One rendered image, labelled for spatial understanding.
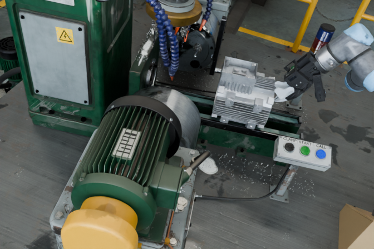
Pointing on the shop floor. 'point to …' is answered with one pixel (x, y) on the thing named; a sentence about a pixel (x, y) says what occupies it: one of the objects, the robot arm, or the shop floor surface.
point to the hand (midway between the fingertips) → (278, 99)
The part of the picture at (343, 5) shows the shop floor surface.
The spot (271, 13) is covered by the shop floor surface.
